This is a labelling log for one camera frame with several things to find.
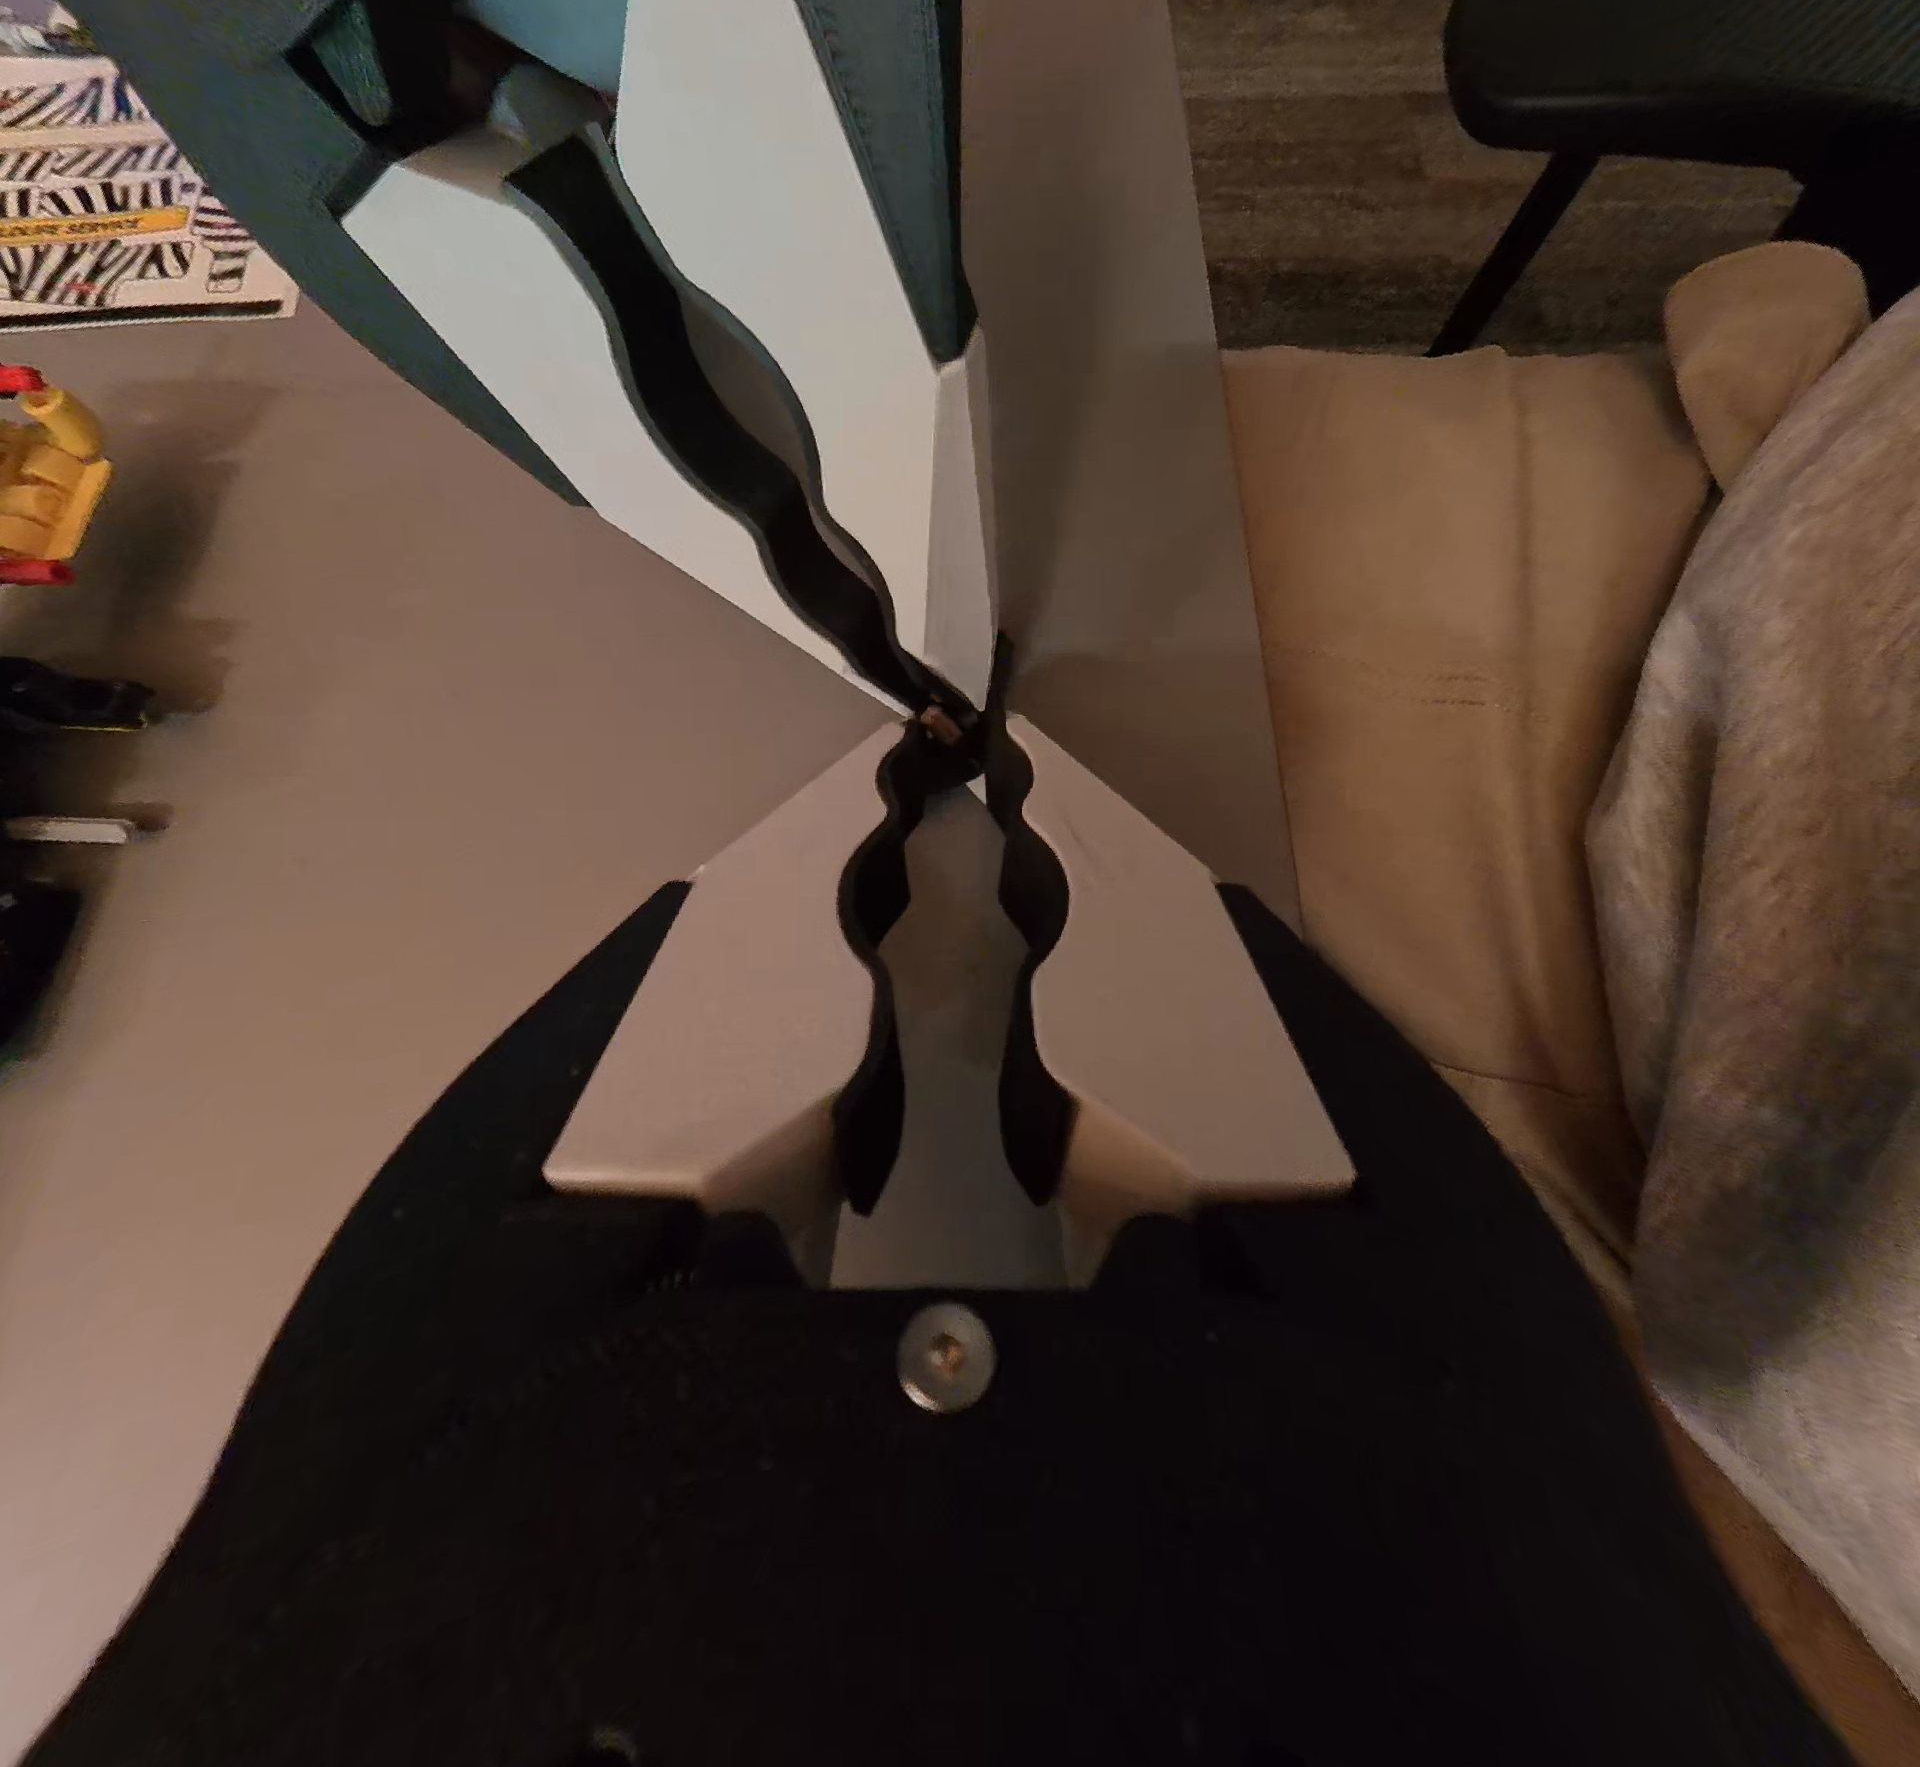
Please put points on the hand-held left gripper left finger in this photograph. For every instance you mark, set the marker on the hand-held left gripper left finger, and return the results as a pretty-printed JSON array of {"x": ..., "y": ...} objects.
[{"x": 719, "y": 1032}]

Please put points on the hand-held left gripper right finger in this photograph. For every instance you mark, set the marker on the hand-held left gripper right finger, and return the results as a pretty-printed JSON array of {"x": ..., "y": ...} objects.
[{"x": 1185, "y": 1032}]

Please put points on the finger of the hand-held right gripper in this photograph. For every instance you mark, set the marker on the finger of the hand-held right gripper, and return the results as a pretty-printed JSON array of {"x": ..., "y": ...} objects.
[
  {"x": 495, "y": 297},
  {"x": 781, "y": 177}
]

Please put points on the black lego beam assembly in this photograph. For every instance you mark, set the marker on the black lego beam assembly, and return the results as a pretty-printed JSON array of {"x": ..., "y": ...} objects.
[{"x": 943, "y": 725}]

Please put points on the zebra striped paper sheet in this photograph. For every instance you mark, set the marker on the zebra striped paper sheet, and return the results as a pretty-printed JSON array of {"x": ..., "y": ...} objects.
[{"x": 89, "y": 193}]

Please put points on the black office chair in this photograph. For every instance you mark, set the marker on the black office chair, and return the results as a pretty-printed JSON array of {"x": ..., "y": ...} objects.
[{"x": 1651, "y": 13}]

